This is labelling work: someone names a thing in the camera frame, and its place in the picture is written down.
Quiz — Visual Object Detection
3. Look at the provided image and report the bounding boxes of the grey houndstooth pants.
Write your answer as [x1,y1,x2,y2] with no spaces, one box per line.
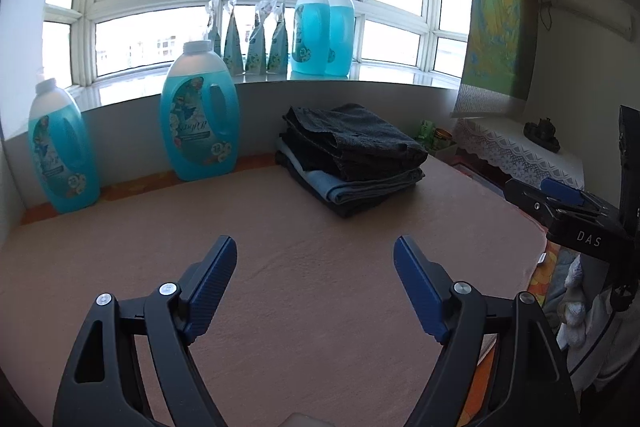
[281,103,428,182]

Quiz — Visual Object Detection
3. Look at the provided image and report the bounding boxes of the right hand in white glove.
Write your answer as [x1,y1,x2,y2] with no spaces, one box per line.
[556,255,606,349]

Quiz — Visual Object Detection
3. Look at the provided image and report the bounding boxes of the dark figurine ornament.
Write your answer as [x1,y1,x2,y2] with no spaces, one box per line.
[523,118,561,154]

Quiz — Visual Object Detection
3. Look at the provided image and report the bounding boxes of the folded dark navy garment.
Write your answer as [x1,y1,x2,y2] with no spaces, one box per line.
[274,150,390,219]

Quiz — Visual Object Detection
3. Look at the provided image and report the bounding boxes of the white lace tablecloth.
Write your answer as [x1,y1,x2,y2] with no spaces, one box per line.
[452,117,585,190]

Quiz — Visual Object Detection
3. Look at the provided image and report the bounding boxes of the folded light blue garment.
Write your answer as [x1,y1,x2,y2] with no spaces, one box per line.
[276,138,425,205]

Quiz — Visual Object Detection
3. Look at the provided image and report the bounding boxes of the round tin can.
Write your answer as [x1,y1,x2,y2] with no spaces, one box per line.
[432,128,452,150]

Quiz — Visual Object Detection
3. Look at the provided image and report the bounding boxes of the green small box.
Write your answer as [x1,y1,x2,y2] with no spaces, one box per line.
[416,120,435,150]

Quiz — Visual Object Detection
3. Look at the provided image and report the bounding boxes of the large blue detergent bottle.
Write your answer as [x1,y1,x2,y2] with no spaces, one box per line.
[160,40,241,181]

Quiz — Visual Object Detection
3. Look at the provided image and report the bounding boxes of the blue detergent bottle far left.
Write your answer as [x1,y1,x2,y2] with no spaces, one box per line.
[27,78,100,213]

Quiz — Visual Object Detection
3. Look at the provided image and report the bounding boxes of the refill pouch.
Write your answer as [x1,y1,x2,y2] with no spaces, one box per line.
[206,0,221,55]
[267,1,288,75]
[245,0,272,75]
[222,0,244,77]

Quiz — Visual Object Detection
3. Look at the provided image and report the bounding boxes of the white air conditioner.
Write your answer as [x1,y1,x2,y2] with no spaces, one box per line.
[551,0,634,41]

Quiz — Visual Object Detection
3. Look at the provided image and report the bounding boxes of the blue bottle on sill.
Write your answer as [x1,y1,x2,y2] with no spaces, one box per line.
[291,0,330,76]
[326,0,355,77]

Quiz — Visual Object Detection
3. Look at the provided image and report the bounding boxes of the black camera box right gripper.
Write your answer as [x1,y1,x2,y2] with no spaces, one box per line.
[618,105,640,232]

